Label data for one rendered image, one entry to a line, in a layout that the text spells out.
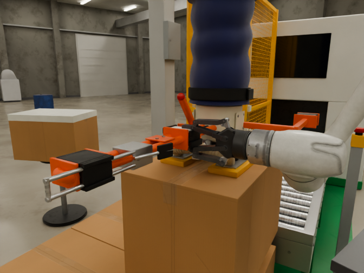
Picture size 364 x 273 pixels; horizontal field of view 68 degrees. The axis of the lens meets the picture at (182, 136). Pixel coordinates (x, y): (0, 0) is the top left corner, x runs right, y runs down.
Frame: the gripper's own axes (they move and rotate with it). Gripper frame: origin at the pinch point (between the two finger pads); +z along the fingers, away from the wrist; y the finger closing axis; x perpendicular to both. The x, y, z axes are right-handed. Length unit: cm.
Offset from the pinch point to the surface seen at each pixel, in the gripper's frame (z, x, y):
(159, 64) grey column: 100, 131, -26
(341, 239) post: -49, 119, 86
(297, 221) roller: -25, 86, 63
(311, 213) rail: -32, 88, 58
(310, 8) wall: 128, 1299, -292
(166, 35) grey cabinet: 91, 129, -48
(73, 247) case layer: 63, 6, 63
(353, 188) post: -51, 119, 50
